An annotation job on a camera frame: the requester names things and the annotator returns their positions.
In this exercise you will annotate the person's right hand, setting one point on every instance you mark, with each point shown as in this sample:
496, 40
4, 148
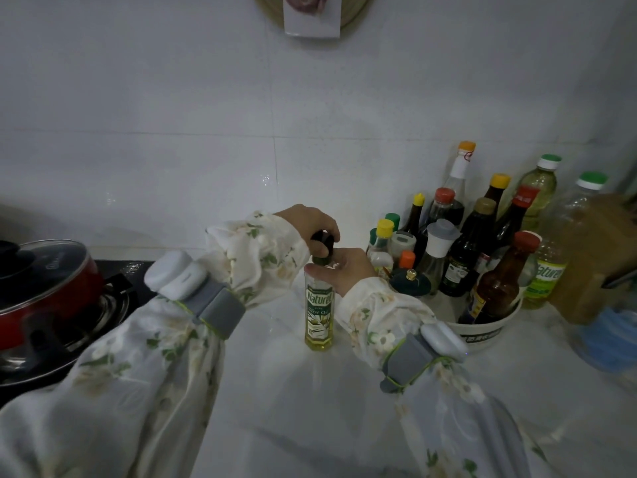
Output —
354, 271

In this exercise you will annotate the person's left hand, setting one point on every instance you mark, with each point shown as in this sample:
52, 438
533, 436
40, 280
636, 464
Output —
303, 218

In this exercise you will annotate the person's left fingers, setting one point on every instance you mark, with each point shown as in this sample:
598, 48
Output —
332, 232

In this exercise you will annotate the person's right thumb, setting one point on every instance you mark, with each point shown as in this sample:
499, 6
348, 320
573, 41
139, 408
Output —
347, 253

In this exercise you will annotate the black bottle cap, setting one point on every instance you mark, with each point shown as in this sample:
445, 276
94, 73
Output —
321, 239

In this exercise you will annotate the small olive oil bottle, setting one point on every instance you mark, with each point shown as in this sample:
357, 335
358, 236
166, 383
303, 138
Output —
318, 318

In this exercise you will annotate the person's right forearm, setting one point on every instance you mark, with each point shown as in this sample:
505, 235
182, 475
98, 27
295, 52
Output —
438, 423

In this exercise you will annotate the person's left forearm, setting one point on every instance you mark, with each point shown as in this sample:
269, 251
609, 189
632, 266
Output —
149, 373

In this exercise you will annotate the small clear bottle yellow cap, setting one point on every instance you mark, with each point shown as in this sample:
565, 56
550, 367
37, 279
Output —
382, 243

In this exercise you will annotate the white capped shaker bottle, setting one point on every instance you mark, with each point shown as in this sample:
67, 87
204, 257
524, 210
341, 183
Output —
402, 243

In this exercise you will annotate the bottle with green cap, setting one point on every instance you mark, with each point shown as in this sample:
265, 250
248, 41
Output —
393, 218

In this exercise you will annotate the small bottle orange cap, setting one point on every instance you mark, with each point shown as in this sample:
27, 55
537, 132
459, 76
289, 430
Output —
407, 258

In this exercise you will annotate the dark green jar gold knob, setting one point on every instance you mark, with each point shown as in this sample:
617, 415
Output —
410, 284

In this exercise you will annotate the dark bottle pointed yellow cap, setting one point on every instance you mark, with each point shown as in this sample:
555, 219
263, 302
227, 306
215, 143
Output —
415, 216

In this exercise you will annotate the glass dispenser grey cap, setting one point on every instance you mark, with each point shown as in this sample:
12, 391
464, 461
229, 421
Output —
438, 248

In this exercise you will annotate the short dark bottle red cap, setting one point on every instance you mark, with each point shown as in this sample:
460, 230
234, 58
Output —
442, 201

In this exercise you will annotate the dark sauce bottle brown cap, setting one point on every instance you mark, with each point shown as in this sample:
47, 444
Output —
468, 248

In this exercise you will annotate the tall clear bottle orange cap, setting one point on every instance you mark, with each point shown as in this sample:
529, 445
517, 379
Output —
460, 174

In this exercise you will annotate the brown glass bottle red cap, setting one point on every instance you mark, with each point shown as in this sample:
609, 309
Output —
500, 283

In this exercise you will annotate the white round bottle tub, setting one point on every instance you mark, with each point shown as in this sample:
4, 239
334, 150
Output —
490, 333

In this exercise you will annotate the dark bottle yellow flat cap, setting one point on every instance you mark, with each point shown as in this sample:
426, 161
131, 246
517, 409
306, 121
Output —
499, 186

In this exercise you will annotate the tall dark bottle red cap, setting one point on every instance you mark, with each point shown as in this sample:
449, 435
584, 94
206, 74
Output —
517, 209

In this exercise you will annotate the yellow oil bottle white-green cap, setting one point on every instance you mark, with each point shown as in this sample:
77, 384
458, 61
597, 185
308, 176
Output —
540, 191

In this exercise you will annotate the large oil bottle green cap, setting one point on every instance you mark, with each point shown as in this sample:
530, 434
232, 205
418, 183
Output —
552, 263

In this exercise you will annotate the black gas stove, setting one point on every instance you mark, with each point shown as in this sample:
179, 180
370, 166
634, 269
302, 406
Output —
117, 273

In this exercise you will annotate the brown wooden knife block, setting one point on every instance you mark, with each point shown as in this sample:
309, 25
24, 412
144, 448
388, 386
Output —
592, 253

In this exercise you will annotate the red cooking pot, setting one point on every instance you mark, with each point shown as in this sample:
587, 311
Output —
74, 291

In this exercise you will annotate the blue plastic container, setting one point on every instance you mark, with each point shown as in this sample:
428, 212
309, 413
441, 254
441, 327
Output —
609, 341

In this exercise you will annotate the glass pot lid black knob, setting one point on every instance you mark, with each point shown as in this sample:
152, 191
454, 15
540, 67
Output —
49, 266

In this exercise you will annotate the white wall hook card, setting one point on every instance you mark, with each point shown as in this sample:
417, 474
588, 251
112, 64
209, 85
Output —
312, 22

